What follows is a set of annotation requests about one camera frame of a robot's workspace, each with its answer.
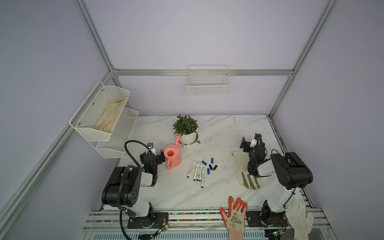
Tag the white cotton glove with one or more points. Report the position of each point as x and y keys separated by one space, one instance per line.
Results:
x=299 y=220

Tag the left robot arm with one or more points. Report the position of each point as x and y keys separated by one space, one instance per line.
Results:
x=123 y=186

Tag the white wire wall basket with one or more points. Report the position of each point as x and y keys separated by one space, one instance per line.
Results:
x=208 y=80

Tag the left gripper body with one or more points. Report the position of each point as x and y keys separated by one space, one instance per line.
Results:
x=159 y=157

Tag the white marker pen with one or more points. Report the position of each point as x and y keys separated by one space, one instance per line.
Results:
x=202 y=177
x=191 y=168
x=201 y=169
x=196 y=171

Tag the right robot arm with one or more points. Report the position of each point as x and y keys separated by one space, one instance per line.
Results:
x=291 y=173

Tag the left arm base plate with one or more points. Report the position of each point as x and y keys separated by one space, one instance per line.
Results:
x=152 y=221

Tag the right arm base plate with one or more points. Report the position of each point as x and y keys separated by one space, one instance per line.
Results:
x=266 y=220

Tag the upper white mesh shelf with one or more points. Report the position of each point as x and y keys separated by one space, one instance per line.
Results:
x=86 y=119

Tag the beige glove in shelf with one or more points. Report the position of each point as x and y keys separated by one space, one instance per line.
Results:
x=110 y=115

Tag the pink watering can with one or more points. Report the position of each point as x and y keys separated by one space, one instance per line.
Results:
x=173 y=155

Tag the lower white mesh shelf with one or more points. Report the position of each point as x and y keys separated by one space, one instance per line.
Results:
x=114 y=147

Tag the potted green plant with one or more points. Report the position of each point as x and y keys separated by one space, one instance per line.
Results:
x=186 y=127

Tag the beige green-fingered glove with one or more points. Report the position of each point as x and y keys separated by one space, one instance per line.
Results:
x=245 y=179

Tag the orange palm work glove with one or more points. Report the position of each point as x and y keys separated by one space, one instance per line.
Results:
x=234 y=219

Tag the white plant saucer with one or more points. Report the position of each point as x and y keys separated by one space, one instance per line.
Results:
x=188 y=144

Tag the white mesh shelf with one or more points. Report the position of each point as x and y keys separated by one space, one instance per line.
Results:
x=114 y=147
x=86 y=119

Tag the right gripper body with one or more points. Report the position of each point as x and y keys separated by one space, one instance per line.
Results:
x=247 y=144

